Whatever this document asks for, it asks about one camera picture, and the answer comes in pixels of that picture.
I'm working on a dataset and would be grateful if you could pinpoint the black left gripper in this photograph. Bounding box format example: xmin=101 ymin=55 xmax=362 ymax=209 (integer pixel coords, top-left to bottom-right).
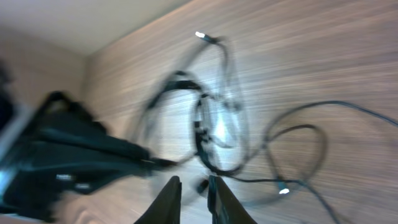
xmin=1 ymin=91 xmax=177 ymax=221

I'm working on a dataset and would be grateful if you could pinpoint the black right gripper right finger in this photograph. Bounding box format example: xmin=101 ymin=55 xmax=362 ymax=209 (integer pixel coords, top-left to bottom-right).
xmin=208 ymin=175 xmax=257 ymax=224

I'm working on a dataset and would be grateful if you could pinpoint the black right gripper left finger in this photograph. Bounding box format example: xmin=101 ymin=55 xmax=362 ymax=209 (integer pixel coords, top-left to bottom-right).
xmin=134 ymin=175 xmax=182 ymax=224

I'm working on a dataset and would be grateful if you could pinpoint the black USB cable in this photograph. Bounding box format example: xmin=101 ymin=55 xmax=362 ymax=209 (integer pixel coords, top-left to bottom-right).
xmin=242 ymin=100 xmax=398 ymax=224

